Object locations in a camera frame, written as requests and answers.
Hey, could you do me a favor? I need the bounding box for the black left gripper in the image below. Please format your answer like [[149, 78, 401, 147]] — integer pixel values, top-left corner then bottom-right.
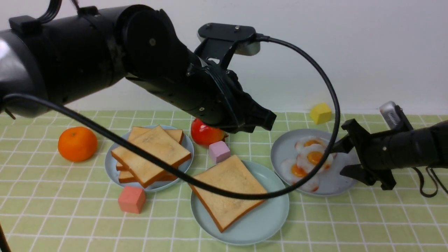
[[126, 65, 277, 133]]

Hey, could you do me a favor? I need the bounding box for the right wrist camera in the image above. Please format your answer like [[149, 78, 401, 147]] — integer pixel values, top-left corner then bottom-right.
[[379, 101, 413, 132]]

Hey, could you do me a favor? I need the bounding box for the orange mandarin fruit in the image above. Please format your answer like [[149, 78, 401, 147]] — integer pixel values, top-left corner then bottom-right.
[[57, 126, 98, 162]]

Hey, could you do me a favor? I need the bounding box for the red mango fruit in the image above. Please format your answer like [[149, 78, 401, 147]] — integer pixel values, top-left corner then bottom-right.
[[190, 118, 228, 148]]

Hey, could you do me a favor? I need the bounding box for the black left camera cable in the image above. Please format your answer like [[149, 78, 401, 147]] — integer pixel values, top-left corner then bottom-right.
[[0, 34, 341, 201]]

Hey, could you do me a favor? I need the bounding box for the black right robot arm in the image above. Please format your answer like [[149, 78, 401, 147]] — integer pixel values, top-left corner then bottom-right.
[[332, 119, 448, 190]]

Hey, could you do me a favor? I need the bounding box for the toast slice bottom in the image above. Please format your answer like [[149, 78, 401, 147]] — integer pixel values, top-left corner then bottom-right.
[[116, 162, 177, 183]]

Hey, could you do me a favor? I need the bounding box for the fried egg top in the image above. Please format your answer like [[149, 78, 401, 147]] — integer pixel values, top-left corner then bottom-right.
[[296, 143, 336, 173]]

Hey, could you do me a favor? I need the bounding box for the fried egg back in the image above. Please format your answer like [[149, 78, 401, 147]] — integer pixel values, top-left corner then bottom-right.
[[294, 136, 327, 153]]

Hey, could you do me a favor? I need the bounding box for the pink cube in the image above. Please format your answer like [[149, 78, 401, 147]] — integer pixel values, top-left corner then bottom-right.
[[209, 141, 231, 164]]

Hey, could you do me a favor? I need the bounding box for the black right camera cable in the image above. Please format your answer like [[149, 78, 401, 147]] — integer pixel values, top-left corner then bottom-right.
[[411, 165, 448, 198]]

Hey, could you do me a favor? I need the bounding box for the light green centre plate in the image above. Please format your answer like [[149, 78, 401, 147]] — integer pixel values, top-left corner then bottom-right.
[[190, 160, 290, 245]]

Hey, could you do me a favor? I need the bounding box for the salmon red cube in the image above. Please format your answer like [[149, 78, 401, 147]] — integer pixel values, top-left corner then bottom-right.
[[117, 186, 146, 214]]

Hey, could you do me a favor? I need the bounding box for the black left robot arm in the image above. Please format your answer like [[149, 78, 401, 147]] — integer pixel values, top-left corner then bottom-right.
[[1, 0, 276, 133]]

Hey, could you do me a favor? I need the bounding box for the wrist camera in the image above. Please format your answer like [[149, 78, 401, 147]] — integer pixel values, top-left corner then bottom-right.
[[195, 23, 261, 70], [379, 101, 413, 132]]

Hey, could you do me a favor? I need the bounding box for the grey egg plate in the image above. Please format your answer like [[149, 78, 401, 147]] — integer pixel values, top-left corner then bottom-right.
[[271, 129, 358, 196]]

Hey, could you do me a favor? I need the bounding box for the fried egg front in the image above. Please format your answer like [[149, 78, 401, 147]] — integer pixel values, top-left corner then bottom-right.
[[278, 159, 320, 193]]

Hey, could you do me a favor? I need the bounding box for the fried egg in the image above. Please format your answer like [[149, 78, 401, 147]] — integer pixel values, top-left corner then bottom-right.
[[294, 136, 327, 153], [278, 159, 320, 193], [296, 143, 336, 173]]

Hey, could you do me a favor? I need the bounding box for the toast slice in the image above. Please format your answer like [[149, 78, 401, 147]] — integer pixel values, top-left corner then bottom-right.
[[116, 162, 177, 183], [189, 155, 267, 233], [111, 125, 192, 188], [127, 125, 184, 144]]

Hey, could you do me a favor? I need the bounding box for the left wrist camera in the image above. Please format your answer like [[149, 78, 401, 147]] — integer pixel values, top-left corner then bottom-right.
[[195, 23, 261, 70]]

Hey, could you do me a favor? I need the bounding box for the black camera cable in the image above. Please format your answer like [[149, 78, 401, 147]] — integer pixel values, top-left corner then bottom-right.
[[0, 34, 341, 201], [411, 165, 448, 198]]

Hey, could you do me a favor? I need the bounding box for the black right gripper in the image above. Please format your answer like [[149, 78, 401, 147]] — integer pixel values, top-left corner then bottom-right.
[[331, 119, 397, 190]]

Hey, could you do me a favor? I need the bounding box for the green checkered tablecloth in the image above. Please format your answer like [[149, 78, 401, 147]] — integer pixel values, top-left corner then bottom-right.
[[0, 112, 448, 252]]

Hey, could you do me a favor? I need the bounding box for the yellow cube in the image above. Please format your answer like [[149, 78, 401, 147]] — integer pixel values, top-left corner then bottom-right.
[[309, 103, 332, 125]]

